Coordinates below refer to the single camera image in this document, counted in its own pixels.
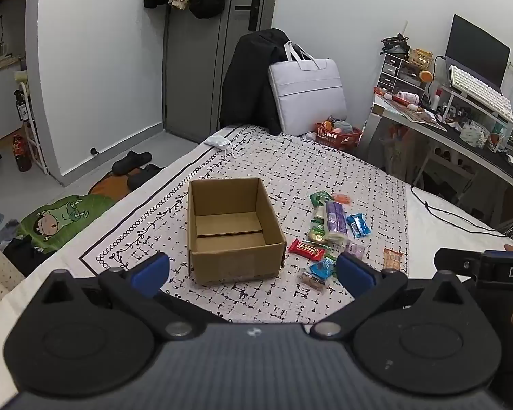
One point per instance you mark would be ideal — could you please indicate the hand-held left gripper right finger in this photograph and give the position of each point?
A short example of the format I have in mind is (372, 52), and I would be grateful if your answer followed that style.
(355, 274)

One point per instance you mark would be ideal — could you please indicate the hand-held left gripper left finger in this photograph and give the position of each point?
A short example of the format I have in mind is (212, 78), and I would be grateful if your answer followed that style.
(151, 271)

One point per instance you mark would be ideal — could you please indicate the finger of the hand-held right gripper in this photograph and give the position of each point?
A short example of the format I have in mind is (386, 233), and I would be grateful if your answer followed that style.
(455, 262)

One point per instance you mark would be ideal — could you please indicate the lilac snack packet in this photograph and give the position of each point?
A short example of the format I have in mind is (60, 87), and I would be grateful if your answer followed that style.
(354, 250)

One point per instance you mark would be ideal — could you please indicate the small blue snack packet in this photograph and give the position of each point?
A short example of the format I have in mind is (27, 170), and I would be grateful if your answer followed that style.
(322, 267)

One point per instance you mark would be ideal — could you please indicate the orange beige wafer packet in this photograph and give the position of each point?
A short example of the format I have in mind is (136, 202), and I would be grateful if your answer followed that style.
(392, 259)

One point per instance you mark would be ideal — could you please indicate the clear pastry packet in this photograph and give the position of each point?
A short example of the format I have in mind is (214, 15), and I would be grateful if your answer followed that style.
(312, 281)

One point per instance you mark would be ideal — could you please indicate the large blue snack packet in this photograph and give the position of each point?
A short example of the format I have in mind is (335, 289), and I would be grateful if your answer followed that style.
(359, 225)

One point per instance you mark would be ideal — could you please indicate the red snack packet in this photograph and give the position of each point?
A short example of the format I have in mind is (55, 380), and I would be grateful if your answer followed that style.
(307, 249)

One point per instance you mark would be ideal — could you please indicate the green label snack packet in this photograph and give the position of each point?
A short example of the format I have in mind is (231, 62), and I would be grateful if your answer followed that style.
(317, 231)

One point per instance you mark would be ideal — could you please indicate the orange snack packet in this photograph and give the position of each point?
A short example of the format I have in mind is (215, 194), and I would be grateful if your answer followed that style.
(342, 198)

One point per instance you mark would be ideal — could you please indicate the green candy packet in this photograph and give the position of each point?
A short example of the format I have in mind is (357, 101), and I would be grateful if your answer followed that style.
(320, 198)

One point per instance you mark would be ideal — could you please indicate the brown cardboard box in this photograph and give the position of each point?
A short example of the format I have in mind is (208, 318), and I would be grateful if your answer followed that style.
(235, 256)

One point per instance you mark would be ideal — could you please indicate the green cartoon floor mat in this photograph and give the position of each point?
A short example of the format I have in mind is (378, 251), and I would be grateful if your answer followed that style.
(64, 218)

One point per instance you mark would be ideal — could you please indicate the white desk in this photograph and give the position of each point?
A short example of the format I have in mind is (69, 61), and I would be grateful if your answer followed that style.
(466, 145)

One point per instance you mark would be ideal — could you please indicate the dark clothes pile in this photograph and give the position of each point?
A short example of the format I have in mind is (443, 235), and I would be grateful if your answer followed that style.
(25, 256)

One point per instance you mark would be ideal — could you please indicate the red plastic basket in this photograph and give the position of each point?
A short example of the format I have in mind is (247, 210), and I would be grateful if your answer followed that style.
(337, 139)

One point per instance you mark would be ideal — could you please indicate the white face mask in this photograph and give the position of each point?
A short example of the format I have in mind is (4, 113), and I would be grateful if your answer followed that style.
(217, 141)

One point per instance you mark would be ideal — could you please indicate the white keyboard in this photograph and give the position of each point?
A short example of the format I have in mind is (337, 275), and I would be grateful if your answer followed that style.
(481, 94)

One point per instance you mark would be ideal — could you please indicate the white metal rack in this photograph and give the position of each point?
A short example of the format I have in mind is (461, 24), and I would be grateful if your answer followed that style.
(36, 145)

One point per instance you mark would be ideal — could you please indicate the brown oil bottle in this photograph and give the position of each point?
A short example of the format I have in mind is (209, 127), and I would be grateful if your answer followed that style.
(21, 153)

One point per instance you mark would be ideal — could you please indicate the grey laptop bag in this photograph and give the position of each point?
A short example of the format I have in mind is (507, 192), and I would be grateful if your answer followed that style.
(308, 98)

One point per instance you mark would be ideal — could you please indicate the grey drawer organiser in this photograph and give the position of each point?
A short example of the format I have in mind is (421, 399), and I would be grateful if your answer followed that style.
(399, 77)

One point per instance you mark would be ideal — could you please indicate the grey door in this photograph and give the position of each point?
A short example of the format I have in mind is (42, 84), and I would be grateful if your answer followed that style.
(196, 72)

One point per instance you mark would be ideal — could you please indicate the wicker basket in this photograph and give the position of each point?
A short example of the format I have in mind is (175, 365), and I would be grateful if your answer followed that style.
(421, 57)

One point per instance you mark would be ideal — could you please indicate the black spray bottle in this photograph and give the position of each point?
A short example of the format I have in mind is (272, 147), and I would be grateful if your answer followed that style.
(22, 106)

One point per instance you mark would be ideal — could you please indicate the black monitor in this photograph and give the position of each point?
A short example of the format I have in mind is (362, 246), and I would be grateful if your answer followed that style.
(476, 53)

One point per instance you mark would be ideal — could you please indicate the black jacket on chair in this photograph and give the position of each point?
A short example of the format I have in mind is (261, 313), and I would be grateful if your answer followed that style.
(248, 81)

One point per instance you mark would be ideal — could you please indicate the white kitchen cabinet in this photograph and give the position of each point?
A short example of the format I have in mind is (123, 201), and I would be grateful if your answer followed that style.
(0, 102)

